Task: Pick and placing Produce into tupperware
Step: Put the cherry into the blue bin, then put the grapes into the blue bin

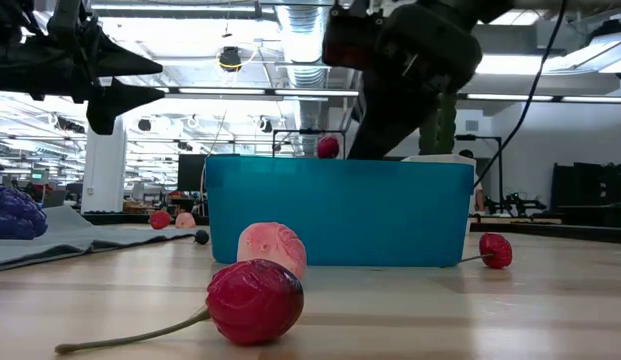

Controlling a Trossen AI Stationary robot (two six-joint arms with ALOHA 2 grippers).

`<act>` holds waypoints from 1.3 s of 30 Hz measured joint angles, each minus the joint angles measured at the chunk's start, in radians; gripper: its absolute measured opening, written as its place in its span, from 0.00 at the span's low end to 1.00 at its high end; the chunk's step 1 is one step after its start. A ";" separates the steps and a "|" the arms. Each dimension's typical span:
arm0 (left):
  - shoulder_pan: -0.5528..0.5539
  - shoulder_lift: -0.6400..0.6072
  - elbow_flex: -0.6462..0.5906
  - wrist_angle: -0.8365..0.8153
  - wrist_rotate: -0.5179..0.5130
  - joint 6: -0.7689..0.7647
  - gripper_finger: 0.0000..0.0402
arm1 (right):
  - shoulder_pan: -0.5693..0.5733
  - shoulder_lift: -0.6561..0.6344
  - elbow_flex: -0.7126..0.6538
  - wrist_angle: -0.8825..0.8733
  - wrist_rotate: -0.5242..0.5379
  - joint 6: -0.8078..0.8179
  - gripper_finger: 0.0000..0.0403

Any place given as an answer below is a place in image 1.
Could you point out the black overhead camera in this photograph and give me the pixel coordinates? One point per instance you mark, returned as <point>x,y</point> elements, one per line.
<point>230,59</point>

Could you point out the green exit sign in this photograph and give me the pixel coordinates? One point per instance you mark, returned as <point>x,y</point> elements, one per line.
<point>37,175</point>

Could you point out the small dark toy blueberry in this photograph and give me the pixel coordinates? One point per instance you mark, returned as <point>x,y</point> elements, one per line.
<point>202,237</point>

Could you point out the long ceiling light strip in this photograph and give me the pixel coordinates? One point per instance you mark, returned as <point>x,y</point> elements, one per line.
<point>225,91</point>
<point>515,97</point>

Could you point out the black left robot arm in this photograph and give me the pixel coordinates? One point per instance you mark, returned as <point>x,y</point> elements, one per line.
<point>5,15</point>

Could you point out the black background monitor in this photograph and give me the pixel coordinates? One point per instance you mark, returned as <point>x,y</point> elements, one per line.
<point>190,172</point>

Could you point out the person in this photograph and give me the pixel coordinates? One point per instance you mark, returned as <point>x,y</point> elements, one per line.
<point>479,197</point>

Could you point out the white hexagonal plant pot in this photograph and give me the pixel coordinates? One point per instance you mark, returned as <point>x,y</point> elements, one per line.
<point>440,158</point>

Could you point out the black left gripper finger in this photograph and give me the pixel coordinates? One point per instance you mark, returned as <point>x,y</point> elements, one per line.
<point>120,60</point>
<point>115,100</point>

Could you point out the white pillar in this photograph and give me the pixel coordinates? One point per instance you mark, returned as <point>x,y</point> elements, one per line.
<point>105,170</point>

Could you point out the black background camera stand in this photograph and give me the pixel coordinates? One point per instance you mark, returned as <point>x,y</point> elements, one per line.
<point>500,170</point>

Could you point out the red toy strawberry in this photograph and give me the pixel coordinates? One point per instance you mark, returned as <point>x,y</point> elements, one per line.
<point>159,220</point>

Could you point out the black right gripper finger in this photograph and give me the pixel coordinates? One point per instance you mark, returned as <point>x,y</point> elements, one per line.
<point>402,120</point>
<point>372,120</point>

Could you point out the purple toy grapes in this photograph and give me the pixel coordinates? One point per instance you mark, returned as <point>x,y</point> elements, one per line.
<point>15,215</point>

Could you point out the background black robot arm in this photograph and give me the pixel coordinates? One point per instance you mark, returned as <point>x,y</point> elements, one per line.
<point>515,204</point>

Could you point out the black cabinet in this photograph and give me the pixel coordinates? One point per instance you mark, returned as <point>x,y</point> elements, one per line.
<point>585,185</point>

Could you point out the silver ceiling duct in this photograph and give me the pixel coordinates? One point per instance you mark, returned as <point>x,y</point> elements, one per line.
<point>305,40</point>

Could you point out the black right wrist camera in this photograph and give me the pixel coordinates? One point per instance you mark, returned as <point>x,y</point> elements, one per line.
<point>350,40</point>

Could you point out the grey cloth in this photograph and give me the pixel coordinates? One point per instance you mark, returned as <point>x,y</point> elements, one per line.
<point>65,235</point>

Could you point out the pink toy peach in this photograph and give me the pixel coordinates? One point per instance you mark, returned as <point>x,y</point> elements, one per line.
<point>270,245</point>
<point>185,220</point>

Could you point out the teal plastic tupperware container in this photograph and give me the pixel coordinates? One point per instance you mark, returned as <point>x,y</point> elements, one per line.
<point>340,215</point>

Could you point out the green cactus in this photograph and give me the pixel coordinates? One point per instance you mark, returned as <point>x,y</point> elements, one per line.
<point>446,125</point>

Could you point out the red toy cherry with stem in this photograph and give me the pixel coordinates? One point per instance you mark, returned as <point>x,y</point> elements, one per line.
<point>496,250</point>
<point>255,300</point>

